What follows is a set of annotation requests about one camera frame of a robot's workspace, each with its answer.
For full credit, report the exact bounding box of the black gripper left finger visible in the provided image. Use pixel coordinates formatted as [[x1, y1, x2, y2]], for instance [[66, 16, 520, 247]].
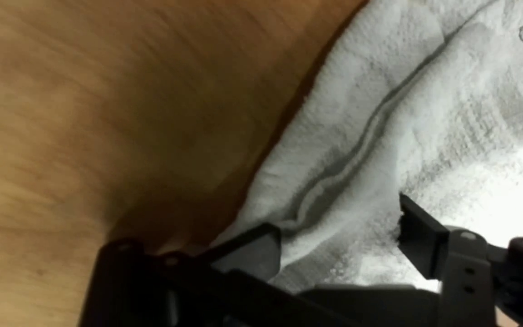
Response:
[[78, 221, 360, 327]]

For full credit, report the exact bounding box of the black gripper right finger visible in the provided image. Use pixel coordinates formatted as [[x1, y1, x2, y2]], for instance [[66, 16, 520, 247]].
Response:
[[398, 192, 523, 327]]

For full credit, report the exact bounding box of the white towel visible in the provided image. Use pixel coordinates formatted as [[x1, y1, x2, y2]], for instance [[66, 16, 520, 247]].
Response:
[[211, 0, 523, 298]]

